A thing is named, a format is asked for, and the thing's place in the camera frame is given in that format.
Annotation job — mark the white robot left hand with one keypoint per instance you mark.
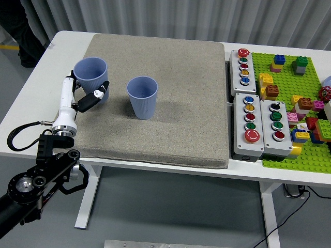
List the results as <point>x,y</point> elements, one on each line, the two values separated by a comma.
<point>66,103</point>

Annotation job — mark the blue ribbed plastic cup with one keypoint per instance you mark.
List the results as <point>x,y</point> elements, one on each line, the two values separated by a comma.
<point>90,69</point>
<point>143,103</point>

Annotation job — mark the person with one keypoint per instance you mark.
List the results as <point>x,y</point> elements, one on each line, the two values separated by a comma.
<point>15,20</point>

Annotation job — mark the white table leg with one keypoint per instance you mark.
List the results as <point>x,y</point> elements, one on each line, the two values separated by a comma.
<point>270,214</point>
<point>90,204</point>

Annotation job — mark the grey-brown fabric mat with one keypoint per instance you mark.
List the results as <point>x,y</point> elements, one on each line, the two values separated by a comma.
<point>181,103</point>

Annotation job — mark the grey five-button control box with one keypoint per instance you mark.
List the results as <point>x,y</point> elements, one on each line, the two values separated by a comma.
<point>239,144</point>
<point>236,77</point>

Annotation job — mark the white pleated curtain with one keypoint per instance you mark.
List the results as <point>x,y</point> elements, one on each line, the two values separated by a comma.
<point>232,15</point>

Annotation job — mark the large yellow toy block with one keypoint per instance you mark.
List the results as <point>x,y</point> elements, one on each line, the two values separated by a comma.
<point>265,78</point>

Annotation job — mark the brown toy block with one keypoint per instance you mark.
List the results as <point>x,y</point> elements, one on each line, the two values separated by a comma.
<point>272,91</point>
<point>306,102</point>

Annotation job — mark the pink toy block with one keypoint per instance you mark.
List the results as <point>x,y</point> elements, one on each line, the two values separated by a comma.
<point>292,117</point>
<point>274,70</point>
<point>318,105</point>

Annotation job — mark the blue toy block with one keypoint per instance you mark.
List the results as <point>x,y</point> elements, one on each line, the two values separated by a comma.
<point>294,135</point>
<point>315,138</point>
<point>279,59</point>

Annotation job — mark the green studded baseplate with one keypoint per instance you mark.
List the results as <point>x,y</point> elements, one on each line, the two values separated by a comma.
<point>284,77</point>

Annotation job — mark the white toy block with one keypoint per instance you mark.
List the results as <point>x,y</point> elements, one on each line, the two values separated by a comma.
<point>301,110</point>

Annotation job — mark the yellow round toy block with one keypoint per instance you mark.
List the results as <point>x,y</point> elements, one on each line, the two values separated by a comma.
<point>297,150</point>

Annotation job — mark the grey toy block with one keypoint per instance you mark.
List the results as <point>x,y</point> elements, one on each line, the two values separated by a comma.
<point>300,70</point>

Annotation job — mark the red toy block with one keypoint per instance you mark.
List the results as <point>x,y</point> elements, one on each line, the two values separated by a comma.
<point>311,123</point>

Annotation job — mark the red valve wheel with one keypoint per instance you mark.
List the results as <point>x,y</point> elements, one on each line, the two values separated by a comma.
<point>325,93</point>

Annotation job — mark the large green toy block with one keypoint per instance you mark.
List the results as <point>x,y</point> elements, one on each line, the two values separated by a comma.
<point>324,127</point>

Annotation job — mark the white box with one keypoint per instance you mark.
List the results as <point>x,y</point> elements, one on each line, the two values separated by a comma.
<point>328,109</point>

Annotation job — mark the lavender bowl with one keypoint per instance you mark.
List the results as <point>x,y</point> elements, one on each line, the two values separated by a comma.
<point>328,82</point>

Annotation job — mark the grey selector switch control box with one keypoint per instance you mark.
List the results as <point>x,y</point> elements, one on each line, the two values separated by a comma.
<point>267,144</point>

